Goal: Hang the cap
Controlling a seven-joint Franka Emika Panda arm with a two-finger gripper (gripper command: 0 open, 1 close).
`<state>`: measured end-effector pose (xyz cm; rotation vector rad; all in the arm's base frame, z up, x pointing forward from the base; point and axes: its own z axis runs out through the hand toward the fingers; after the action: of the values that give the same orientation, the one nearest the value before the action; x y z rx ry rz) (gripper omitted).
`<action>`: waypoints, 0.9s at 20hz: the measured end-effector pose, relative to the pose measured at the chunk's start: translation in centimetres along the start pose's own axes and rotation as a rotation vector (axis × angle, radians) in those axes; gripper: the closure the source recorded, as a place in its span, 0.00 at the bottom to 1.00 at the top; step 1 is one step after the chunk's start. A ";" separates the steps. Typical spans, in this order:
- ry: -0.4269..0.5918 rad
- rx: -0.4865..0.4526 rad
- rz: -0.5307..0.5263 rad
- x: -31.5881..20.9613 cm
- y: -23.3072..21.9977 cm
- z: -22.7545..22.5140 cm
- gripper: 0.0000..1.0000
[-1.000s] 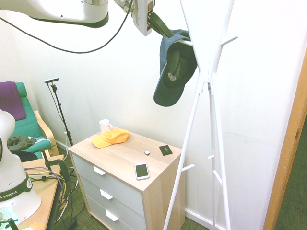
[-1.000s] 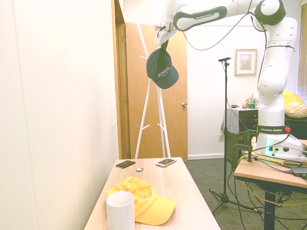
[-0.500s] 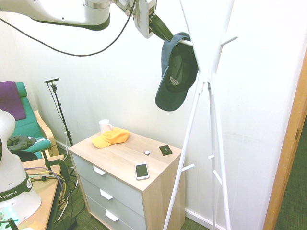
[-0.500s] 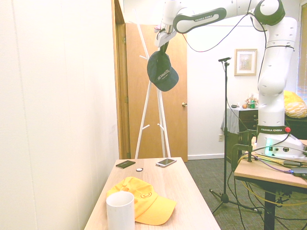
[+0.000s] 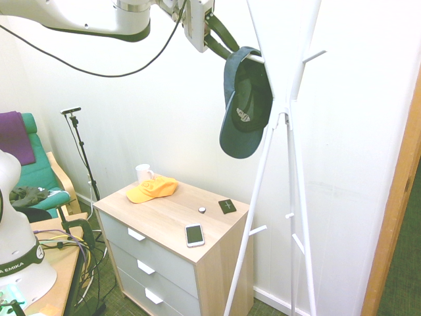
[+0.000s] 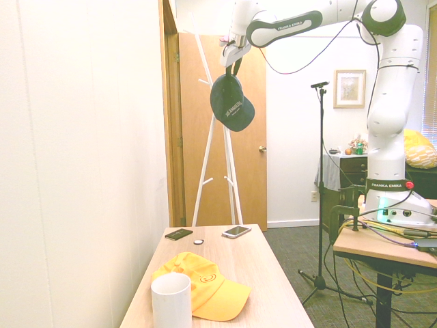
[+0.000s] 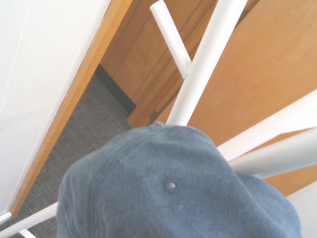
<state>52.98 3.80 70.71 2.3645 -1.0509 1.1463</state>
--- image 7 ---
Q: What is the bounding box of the dark blue baseball cap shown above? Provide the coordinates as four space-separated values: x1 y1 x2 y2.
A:
56 121 303 238

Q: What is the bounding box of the white coat rack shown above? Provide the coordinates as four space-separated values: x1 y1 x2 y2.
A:
0 0 317 238

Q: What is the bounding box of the brown wooden door frame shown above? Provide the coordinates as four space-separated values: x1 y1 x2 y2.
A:
9 0 218 216

